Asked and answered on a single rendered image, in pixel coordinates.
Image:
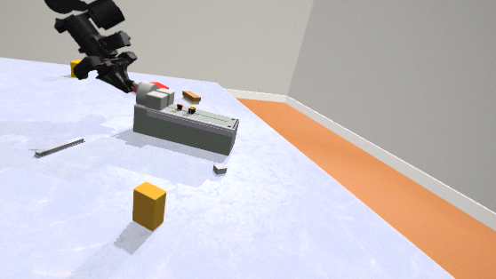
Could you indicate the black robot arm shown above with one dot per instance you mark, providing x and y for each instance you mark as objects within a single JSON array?
[{"x": 104, "y": 13}]

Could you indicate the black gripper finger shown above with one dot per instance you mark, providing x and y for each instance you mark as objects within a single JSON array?
[
  {"x": 110, "y": 76},
  {"x": 122, "y": 71}
]

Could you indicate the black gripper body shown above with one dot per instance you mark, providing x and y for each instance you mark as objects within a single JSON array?
[{"x": 95, "y": 61}]

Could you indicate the small white cube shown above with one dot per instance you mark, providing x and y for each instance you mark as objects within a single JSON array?
[{"x": 220, "y": 168}]

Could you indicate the tan rectangular block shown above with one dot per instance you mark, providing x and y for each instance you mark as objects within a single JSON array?
[{"x": 191, "y": 97}]

